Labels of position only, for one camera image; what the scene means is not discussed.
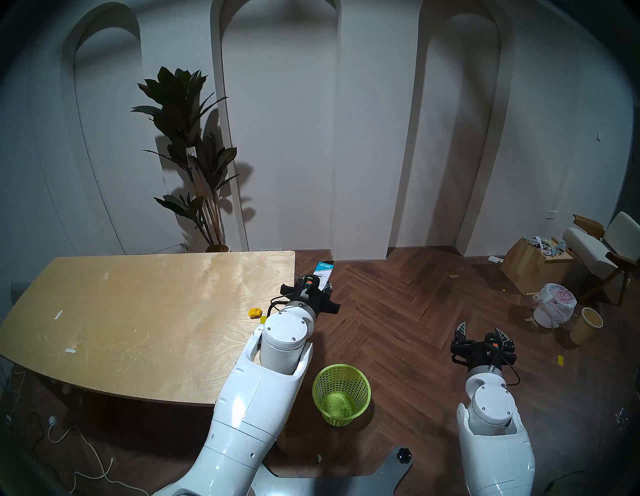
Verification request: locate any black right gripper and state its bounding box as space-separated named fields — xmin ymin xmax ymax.
xmin=450 ymin=321 xmax=517 ymax=371

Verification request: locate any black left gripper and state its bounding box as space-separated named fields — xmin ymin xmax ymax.
xmin=279 ymin=276 xmax=341 ymax=315

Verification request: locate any blue and white carton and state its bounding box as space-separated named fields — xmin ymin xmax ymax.
xmin=312 ymin=261 xmax=335 ymax=291

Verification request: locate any bin with white plastic bag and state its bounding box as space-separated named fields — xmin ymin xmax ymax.
xmin=532 ymin=283 xmax=577 ymax=329

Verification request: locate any green mesh trash bin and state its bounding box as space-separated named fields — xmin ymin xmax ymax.
xmin=312 ymin=364 xmax=372 ymax=427

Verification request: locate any wooden crate box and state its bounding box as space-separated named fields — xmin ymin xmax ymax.
xmin=500 ymin=237 xmax=575 ymax=296

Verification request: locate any beige paper bucket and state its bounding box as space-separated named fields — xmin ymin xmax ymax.
xmin=570 ymin=307 xmax=604 ymax=346

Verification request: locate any pile of paper scraps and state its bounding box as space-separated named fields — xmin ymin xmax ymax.
xmin=525 ymin=236 xmax=569 ymax=256

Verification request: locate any wooden armchair with white cushions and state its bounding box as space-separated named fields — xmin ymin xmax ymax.
xmin=563 ymin=211 xmax=640 ymax=306

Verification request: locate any light wooden table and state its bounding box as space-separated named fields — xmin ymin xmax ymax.
xmin=0 ymin=250 xmax=296 ymax=407

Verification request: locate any tall potted plant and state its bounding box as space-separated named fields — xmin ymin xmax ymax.
xmin=131 ymin=66 xmax=241 ymax=253

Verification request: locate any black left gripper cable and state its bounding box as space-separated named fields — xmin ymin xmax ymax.
xmin=267 ymin=295 xmax=296 ymax=319

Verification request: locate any black floor cable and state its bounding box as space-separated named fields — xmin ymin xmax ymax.
xmin=542 ymin=470 xmax=586 ymax=496

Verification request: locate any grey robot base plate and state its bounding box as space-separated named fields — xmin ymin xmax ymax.
xmin=250 ymin=446 xmax=414 ymax=496

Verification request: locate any white power cable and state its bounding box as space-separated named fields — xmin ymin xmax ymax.
xmin=47 ymin=416 xmax=151 ymax=496

